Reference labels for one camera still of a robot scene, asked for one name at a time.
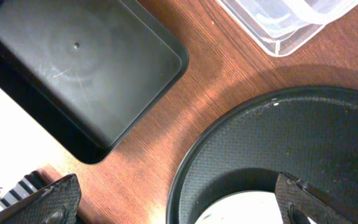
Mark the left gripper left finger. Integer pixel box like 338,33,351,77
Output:
0,173,81,224

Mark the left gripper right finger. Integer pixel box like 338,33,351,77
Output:
274,172,358,223

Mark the black rectangular waste bin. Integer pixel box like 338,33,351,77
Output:
0,0,189,164

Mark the clear plastic waste bin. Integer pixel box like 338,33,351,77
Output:
218,0,358,57

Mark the grey plate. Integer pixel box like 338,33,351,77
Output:
195,190,316,224

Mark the round black serving tray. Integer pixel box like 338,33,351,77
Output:
166,86,358,223

